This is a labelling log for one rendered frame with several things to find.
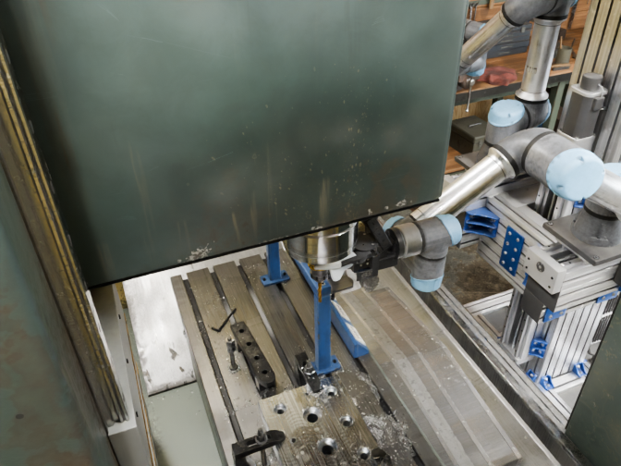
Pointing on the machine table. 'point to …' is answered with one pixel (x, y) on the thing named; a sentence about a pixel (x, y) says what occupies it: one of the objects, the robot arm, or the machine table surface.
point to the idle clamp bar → (253, 356)
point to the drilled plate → (310, 426)
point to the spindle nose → (323, 245)
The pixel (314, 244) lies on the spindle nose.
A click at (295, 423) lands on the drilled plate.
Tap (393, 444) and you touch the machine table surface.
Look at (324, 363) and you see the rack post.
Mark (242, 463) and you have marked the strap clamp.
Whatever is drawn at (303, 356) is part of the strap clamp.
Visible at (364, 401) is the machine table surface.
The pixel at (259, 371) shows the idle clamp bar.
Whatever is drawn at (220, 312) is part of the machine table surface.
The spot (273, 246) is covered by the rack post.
